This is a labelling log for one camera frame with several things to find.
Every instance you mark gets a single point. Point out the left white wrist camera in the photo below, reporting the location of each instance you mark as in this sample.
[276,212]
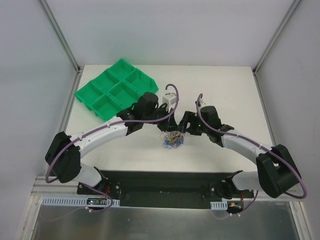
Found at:
[169,100]

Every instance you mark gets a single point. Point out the white cable duct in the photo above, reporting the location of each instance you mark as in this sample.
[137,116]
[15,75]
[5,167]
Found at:
[219,205]
[67,201]

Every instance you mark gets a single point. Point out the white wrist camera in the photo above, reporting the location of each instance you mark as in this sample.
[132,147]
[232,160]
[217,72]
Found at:
[201,102]
[169,100]

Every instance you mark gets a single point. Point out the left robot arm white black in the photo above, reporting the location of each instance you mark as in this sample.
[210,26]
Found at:
[64,156]

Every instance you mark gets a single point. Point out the left aluminium frame post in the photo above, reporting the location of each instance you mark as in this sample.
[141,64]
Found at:
[59,34]

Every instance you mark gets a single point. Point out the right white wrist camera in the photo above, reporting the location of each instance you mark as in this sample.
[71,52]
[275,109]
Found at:
[201,102]

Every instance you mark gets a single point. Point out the right aluminium frame post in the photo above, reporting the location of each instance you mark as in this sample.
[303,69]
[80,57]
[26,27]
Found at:
[295,4]

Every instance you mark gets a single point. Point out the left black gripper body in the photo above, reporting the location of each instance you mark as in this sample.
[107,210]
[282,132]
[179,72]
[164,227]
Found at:
[166,122]

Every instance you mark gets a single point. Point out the aluminium frame rail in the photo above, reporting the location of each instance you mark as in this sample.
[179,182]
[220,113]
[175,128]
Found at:
[42,188]

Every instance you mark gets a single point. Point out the aluminium frame post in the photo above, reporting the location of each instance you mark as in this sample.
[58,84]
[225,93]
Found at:
[59,34]
[295,4]

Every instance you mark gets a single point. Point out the green compartment tray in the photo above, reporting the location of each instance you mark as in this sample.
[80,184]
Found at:
[115,89]

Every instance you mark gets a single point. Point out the right white cable duct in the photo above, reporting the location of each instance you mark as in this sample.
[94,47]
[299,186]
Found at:
[219,205]

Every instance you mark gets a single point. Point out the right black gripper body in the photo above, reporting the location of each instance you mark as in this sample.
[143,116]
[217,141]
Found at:
[188,122]

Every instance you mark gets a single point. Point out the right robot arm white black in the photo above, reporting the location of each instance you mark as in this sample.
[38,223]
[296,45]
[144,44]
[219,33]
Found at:
[275,172]

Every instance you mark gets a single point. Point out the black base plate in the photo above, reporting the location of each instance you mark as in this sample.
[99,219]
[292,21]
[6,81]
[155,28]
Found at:
[179,190]

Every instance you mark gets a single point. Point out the left white cable duct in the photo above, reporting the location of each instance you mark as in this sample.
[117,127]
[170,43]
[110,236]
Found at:
[67,201]

